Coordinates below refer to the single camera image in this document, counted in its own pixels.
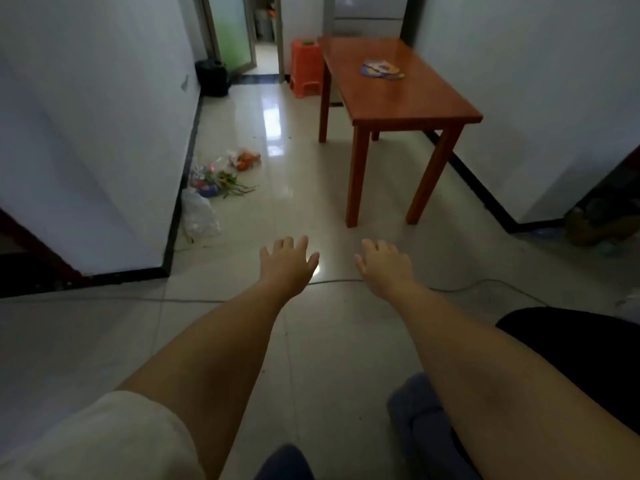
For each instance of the person's left hand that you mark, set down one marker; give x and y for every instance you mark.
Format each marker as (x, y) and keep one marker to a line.
(287, 267)

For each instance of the person's right hand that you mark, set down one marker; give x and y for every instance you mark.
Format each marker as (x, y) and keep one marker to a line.
(386, 272)

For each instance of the person's left thumb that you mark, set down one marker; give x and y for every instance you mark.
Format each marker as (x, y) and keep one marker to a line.
(313, 263)

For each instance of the person's left little finger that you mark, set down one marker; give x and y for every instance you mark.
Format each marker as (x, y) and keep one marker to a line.
(265, 252)

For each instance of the person's right middle finger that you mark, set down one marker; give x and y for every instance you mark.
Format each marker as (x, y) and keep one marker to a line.
(381, 246)

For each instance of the person's right thumb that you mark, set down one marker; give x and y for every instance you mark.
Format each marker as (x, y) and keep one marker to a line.
(361, 265)

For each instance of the person's right little finger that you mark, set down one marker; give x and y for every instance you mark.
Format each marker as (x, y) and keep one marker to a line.
(403, 257)

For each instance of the person's left middle finger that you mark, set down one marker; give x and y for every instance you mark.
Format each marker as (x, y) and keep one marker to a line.
(288, 244)

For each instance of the person's left forearm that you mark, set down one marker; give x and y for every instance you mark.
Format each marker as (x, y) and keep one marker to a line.
(215, 364)

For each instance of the person's right forearm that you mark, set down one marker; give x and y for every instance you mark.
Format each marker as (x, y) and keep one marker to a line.
(500, 394)

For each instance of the green vegetable stems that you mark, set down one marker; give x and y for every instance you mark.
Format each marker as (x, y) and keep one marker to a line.
(234, 184)

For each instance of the clear plastic bag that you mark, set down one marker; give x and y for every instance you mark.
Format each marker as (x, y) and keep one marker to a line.
(199, 217)

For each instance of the blue plastic wrapper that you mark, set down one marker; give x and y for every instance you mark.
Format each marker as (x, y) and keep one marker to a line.
(206, 187)

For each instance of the orange snack wrapper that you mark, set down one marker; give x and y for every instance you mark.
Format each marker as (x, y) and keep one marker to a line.
(247, 159)

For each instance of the brown wooden table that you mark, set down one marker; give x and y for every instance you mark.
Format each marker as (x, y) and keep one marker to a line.
(395, 94)

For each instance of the blue slipper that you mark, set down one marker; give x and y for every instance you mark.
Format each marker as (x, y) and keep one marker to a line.
(285, 464)
(425, 424)

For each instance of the colourful hand fan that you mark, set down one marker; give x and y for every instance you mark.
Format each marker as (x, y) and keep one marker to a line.
(382, 69)

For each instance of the orange plastic stool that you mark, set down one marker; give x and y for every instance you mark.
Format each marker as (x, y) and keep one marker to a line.
(305, 64)

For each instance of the black trash bin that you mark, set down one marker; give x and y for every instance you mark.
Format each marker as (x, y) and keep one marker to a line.
(212, 77)

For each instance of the brown bundle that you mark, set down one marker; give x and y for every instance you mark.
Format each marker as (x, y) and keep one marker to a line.
(597, 224)

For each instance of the black shorts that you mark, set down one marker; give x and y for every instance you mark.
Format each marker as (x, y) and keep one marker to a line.
(590, 354)

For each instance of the green frosted glass door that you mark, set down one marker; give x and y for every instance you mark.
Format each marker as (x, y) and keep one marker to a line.
(231, 29)

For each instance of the grey refrigerator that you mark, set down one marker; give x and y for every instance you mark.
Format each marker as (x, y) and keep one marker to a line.
(367, 14)

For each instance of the white shirt sleeve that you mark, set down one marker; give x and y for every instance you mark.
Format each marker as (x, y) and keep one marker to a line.
(100, 439)

